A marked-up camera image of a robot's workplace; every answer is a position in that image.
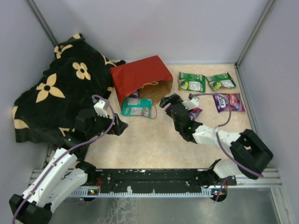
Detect purple candy bag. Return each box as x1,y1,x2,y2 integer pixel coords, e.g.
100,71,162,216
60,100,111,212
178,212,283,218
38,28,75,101
213,93,245,112
165,104,203,120

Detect teal mint candy bag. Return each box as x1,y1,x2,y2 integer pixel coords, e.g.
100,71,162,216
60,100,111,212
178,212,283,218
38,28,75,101
121,98,153,118

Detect green candy bag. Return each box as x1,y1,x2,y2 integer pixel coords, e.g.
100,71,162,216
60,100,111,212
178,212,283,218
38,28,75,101
178,72,206,93
206,72,236,91

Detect red paper bag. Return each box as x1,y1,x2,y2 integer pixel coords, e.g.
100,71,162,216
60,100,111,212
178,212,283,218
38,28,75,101
110,56,173,109

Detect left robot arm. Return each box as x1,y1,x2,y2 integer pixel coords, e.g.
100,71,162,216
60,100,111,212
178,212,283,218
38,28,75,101
9,109,128,224

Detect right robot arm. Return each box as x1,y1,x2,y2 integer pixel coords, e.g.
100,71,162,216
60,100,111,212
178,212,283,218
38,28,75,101
159,93,274,185

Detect snack packs in bag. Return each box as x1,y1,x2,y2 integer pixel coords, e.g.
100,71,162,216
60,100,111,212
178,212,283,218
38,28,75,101
130,90,140,98

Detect black floral blanket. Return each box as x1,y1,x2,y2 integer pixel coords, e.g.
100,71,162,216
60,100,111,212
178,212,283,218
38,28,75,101
13,33,125,145

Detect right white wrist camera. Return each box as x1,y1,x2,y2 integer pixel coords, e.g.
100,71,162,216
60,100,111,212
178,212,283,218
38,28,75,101
182,97,199,111

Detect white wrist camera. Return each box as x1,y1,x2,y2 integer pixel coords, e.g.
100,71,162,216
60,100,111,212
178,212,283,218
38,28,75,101
93,98,108,118
182,97,199,111

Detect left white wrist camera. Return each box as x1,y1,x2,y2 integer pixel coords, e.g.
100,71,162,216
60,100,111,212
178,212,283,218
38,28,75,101
93,98,108,118

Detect white cable duct strip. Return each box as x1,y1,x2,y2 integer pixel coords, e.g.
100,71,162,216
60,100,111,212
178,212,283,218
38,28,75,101
70,188,228,199

